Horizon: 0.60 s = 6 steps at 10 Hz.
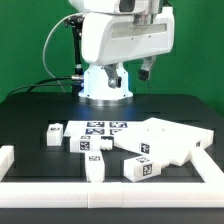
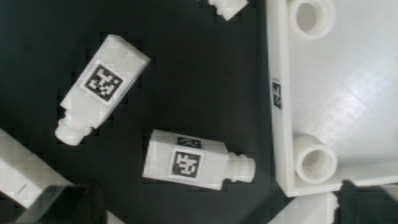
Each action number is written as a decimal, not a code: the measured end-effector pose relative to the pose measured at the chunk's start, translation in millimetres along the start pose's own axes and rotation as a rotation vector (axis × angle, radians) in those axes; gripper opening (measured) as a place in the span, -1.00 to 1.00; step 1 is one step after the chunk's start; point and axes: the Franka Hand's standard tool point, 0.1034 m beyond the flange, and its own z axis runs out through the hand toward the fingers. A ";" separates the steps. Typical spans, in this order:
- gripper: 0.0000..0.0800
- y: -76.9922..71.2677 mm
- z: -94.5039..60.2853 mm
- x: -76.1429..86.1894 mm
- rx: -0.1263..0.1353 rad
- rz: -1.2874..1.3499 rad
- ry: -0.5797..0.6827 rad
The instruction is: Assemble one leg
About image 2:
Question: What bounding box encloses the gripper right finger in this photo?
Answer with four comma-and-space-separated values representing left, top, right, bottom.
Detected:
266, 179, 398, 224

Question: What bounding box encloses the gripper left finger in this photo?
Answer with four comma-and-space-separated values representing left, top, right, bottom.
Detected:
12, 185, 106, 224

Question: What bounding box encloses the white square tabletop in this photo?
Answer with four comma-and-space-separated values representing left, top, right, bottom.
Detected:
264, 0, 398, 197

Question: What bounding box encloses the white leg with marker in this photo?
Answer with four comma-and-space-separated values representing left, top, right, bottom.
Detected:
142, 130, 255, 190

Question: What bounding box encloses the white leg front left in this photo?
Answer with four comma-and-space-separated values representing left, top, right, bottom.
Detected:
55, 34, 149, 146

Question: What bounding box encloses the white leg far behind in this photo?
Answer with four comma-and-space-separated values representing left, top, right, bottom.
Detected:
208, 0, 248, 20

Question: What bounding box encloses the white U-shaped fence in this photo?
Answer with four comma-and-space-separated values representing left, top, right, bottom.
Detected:
0, 129, 71, 208

